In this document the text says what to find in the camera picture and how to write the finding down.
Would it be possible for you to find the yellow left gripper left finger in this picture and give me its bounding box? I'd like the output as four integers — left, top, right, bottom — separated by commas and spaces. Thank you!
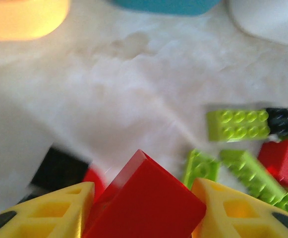
0, 181, 95, 238

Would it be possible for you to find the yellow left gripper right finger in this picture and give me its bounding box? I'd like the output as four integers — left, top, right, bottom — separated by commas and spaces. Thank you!
190, 178, 288, 238

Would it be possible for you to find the black lego brick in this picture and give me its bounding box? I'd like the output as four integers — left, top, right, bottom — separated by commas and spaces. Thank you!
29, 146, 91, 191
265, 107, 288, 137

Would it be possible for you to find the red lego brick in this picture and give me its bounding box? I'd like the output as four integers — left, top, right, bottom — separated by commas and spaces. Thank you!
83, 149, 207, 238
82, 167, 107, 204
257, 140, 288, 190

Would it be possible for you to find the white plastic container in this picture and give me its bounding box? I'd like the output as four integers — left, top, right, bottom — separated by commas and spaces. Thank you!
227, 0, 288, 47

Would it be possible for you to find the orange plastic container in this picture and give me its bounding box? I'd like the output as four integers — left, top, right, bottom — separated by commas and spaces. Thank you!
0, 0, 71, 42

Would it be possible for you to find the teal plastic container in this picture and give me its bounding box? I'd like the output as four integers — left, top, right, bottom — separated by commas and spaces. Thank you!
106, 0, 223, 17

